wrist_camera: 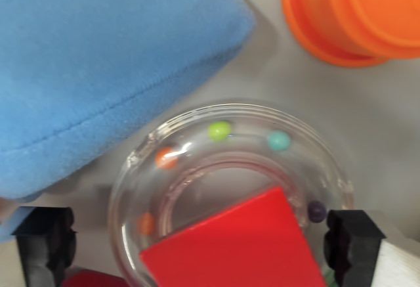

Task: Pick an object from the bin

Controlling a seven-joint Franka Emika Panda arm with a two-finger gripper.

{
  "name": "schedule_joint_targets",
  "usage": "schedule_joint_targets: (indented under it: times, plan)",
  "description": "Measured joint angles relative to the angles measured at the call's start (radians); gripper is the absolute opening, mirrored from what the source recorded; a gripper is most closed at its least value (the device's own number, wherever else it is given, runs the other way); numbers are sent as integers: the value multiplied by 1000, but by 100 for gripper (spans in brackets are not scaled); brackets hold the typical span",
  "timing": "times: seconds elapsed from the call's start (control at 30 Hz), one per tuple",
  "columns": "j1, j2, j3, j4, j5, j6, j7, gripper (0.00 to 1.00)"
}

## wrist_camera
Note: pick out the orange plastic stacking cup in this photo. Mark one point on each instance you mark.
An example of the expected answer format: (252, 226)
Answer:
(357, 14)

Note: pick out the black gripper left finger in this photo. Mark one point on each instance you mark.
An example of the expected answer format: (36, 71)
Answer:
(49, 234)

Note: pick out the red foam cube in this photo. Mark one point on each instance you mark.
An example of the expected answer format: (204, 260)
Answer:
(236, 247)

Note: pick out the blue plush cube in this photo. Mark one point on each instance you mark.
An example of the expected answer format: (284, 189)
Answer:
(98, 63)

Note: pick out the red wooden block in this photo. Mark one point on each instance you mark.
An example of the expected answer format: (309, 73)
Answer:
(92, 278)

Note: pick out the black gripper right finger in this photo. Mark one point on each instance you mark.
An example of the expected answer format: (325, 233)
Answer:
(352, 247)

